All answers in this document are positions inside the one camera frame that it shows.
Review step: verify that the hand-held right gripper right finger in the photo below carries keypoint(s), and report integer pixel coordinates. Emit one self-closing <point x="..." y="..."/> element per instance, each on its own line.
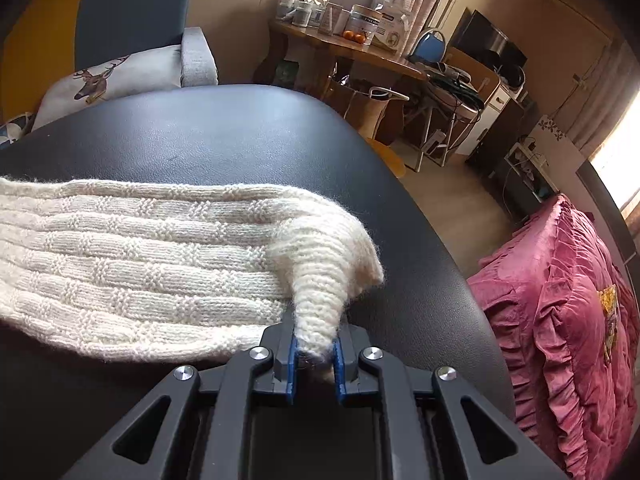
<point x="341" y="370"/>

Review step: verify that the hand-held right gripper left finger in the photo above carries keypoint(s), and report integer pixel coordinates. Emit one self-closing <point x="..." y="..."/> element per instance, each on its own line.
<point x="286" y="365"/>

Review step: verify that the white knitted scarf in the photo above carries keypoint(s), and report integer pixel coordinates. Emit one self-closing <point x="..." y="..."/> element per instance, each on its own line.
<point x="150" y="240"/>

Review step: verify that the pink ruffled bedspread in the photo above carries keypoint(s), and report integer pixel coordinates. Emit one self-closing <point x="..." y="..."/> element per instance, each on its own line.
<point x="550" y="310"/>

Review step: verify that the yellow stool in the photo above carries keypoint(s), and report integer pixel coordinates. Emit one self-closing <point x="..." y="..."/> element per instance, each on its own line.
<point x="390" y="157"/>

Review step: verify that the black leather padded table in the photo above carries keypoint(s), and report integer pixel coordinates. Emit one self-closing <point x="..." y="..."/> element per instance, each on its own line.
<point x="250" y="135"/>

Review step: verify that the brown paper bag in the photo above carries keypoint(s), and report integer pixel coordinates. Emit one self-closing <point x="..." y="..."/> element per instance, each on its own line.
<point x="370" y="110"/>

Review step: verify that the white cabinet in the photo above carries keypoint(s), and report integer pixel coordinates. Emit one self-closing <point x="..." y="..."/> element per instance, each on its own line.
<point x="492" y="110"/>

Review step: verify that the wooden side table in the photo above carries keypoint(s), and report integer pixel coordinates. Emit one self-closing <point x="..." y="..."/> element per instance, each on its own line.
<point x="350" y="52"/>

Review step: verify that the deer print pillow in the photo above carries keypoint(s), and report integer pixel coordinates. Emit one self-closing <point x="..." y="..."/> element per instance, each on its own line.
<point x="125" y="75"/>

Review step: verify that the blue folding chair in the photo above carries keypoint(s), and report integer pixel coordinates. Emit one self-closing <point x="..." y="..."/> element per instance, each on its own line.
<point x="427" y="47"/>

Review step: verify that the bright window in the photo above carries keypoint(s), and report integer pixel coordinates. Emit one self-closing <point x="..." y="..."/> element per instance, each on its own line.
<point x="620" y="180"/>

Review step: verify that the white carton box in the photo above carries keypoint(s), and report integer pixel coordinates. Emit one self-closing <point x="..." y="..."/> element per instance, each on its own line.
<point x="392" y="30"/>

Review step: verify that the large white tin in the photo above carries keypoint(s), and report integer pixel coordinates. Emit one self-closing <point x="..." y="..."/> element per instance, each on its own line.
<point x="365" y="22"/>

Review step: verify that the small white jar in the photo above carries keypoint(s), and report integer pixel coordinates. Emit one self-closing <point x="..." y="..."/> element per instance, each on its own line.
<point x="301" y="14"/>
<point x="286" y="9"/>

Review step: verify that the leaf print pillow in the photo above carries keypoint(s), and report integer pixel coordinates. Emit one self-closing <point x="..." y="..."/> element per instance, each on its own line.
<point x="12" y="130"/>

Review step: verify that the black television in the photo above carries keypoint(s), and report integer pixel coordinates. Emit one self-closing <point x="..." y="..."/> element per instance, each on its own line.
<point x="480" y="35"/>

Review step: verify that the beige curtain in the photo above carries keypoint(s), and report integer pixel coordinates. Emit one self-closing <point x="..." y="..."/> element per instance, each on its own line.
<point x="610" y="105"/>

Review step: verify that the teal yellow grey sofa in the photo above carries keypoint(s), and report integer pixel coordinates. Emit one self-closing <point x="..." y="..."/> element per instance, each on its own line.
<point x="130" y="10"/>

